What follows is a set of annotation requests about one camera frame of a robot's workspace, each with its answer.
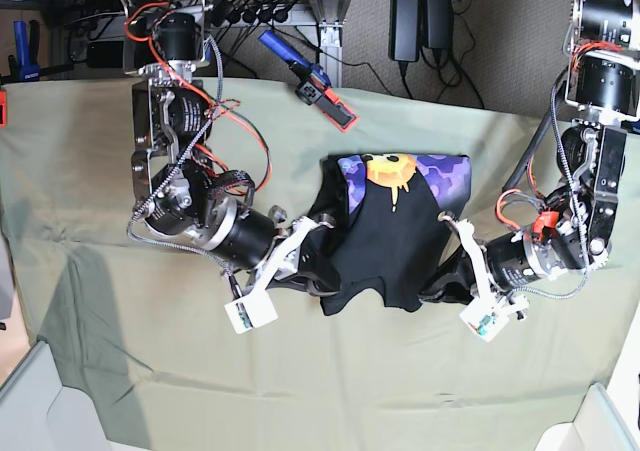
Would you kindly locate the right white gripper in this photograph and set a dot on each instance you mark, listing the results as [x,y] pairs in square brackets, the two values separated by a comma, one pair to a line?
[297,261]

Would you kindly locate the aluminium frame post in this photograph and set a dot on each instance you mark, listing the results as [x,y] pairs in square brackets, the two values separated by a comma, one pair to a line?
[330,16]

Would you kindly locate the black T-shirt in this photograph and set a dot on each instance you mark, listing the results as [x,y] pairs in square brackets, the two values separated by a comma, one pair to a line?
[388,237]

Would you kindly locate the black power adapter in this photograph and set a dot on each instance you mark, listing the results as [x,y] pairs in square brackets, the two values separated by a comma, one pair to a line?
[404,30]
[437,24]

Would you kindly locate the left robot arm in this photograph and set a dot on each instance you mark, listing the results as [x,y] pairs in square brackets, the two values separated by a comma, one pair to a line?
[591,103]

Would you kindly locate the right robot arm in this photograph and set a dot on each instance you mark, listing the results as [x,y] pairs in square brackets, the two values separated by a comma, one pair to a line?
[186,196]

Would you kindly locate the left black power adapter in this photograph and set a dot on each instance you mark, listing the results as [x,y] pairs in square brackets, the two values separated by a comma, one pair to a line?
[404,30]

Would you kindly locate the blue orange bar clamp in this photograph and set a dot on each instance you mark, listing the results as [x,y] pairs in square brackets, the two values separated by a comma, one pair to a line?
[314,87]

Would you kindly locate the white bin at right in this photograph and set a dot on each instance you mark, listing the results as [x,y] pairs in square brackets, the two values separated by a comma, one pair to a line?
[598,425]

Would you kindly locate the black power brick left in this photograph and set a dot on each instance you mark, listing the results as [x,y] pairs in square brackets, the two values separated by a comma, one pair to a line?
[105,54]

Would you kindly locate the right black power adapter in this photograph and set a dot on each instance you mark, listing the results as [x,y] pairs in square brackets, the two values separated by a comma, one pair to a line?
[437,24]

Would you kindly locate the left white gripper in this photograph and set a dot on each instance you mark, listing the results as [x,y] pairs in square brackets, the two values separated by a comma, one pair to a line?
[453,280]

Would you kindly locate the white bin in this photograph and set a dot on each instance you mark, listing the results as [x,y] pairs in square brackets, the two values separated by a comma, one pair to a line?
[38,412]
[598,425]

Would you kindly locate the orange clamp pad left edge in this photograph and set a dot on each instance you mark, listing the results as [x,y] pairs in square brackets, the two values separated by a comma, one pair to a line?
[3,108]

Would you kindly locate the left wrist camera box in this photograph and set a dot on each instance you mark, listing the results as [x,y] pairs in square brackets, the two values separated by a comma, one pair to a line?
[483,320]

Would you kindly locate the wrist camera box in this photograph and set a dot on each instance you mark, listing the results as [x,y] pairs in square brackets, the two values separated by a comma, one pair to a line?
[483,320]
[250,312]

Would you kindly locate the light green table cloth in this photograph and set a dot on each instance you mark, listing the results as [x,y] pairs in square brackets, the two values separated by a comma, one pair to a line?
[143,331]

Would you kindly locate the white power strip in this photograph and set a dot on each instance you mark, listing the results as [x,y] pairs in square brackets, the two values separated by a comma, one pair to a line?
[226,12]

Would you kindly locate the white bin at left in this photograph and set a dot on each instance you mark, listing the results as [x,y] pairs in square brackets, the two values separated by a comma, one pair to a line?
[38,412]

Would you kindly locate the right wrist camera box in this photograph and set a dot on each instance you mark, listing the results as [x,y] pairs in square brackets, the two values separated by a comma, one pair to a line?
[250,312]

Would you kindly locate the blue clamp at left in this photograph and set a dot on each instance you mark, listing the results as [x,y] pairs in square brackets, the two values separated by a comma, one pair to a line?
[23,65]

